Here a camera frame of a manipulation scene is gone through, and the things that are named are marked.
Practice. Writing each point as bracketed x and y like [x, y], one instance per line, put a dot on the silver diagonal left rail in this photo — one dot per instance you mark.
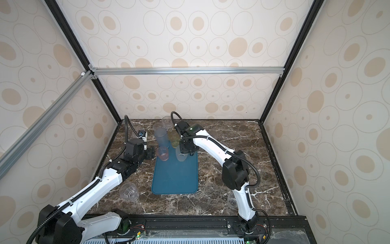
[13, 154]

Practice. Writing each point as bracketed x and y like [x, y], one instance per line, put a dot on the teal plastic tray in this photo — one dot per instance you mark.
[174, 177]

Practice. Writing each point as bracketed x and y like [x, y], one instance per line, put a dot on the clear short faceted glass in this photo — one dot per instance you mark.
[158, 125]

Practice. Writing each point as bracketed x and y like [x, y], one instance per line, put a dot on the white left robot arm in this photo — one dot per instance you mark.
[91, 195]

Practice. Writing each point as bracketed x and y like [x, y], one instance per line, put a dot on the frosted textured clear glass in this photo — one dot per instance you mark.
[181, 157]

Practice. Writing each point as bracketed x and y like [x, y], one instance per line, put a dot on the pink plastic glass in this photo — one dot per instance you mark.
[162, 153]

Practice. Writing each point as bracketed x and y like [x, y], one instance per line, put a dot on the black corner frame post left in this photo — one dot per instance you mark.
[60, 18]

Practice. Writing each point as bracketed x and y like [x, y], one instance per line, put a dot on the silver horizontal back rail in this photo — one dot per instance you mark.
[188, 71]

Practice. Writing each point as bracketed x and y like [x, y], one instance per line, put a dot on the clear faceted glass back left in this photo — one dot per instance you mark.
[167, 123]

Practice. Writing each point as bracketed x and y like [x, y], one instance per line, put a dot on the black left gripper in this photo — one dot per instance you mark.
[151, 151]

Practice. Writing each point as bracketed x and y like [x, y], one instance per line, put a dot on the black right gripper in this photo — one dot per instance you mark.
[183, 150]

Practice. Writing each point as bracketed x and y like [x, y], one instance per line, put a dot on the blue tall plastic glass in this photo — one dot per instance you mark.
[161, 137]

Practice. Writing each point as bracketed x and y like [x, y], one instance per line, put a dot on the yellow tall plastic glass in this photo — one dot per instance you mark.
[174, 138]

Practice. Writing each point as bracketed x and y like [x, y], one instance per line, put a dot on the black corner frame post right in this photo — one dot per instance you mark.
[302, 35]

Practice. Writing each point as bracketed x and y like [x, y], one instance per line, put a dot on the black corner frame post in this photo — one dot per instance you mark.
[60, 18]
[302, 35]

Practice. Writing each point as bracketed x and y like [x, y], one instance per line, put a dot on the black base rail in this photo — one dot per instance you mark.
[133, 229]

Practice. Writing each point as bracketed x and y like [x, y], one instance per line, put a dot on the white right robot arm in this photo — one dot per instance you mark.
[238, 174]

